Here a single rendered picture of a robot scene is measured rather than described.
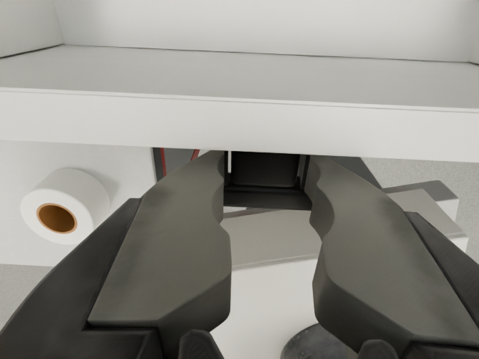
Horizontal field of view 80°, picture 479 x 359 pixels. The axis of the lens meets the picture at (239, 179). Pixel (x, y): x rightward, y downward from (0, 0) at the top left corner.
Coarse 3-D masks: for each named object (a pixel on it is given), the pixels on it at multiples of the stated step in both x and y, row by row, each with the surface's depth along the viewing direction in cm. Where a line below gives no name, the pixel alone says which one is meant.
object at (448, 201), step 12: (336, 156) 50; (348, 156) 50; (348, 168) 46; (360, 168) 46; (372, 180) 42; (384, 192) 33; (432, 192) 32; (444, 192) 31; (444, 204) 30; (456, 204) 30; (228, 216) 36; (240, 216) 36
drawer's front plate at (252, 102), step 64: (0, 64) 11; (64, 64) 12; (128, 64) 12; (192, 64) 13; (256, 64) 13; (320, 64) 14; (384, 64) 15; (448, 64) 16; (0, 128) 9; (64, 128) 9; (128, 128) 9; (192, 128) 9; (256, 128) 9; (320, 128) 9; (384, 128) 9; (448, 128) 9
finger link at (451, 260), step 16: (416, 224) 8; (432, 240) 7; (448, 240) 7; (448, 256) 7; (464, 256) 7; (448, 272) 6; (464, 272) 6; (464, 288) 6; (464, 304) 6; (416, 352) 5; (432, 352) 5; (448, 352) 5; (464, 352) 5
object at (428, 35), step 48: (0, 0) 12; (48, 0) 15; (96, 0) 15; (144, 0) 15; (192, 0) 15; (240, 0) 15; (288, 0) 15; (336, 0) 15; (384, 0) 15; (432, 0) 15; (0, 48) 12; (192, 48) 16; (240, 48) 16; (288, 48) 16; (336, 48) 16; (384, 48) 16; (432, 48) 16
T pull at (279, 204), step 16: (240, 160) 12; (256, 160) 11; (272, 160) 11; (288, 160) 11; (240, 176) 12; (256, 176) 12; (272, 176) 12; (288, 176) 12; (224, 192) 12; (240, 192) 12; (256, 192) 12; (272, 192) 12; (288, 192) 12; (304, 192) 12; (272, 208) 13; (288, 208) 13; (304, 208) 13
